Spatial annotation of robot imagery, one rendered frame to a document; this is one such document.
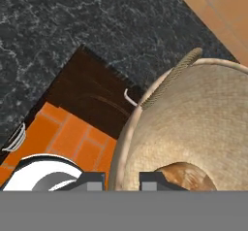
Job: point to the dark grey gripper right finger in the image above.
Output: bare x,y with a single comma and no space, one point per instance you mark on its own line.
151,178

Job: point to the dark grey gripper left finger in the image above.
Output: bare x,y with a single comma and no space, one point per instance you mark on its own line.
93,178

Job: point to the brown crusty bread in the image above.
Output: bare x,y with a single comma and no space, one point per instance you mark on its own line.
190,176

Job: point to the beige woven basket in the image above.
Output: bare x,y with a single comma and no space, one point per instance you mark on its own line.
197,118

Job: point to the dark wood cabinet door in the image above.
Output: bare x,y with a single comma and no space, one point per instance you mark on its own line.
93,92

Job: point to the white and black round object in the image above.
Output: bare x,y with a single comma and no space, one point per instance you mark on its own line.
38,171

